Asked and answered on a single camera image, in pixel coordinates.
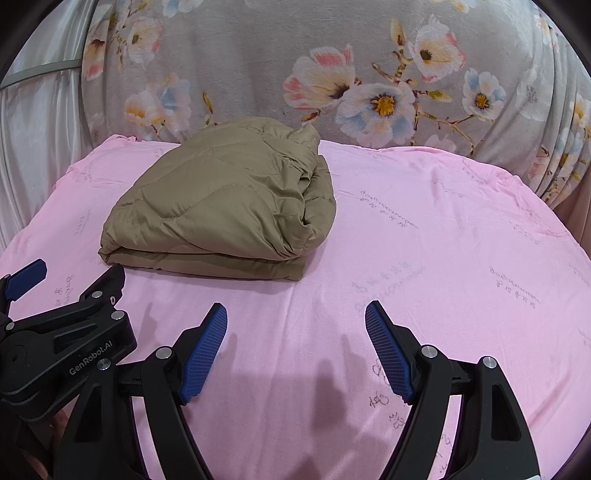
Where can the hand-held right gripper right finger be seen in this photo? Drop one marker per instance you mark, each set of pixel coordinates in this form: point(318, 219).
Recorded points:
point(390, 355)

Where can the pink bed sheet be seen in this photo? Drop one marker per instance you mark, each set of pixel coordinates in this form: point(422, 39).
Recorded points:
point(415, 258)

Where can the white curtain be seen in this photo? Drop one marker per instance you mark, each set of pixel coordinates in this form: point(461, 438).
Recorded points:
point(37, 138)

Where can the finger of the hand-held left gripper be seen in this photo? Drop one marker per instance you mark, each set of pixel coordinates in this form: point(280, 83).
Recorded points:
point(104, 288)
point(27, 274)

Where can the grey metal rail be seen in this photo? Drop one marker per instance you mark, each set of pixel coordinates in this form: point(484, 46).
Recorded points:
point(46, 69)

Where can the brown quilted jacket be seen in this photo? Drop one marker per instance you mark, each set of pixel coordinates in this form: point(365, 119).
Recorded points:
point(221, 198)

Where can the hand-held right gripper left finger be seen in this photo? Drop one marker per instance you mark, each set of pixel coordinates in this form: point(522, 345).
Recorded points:
point(203, 355)

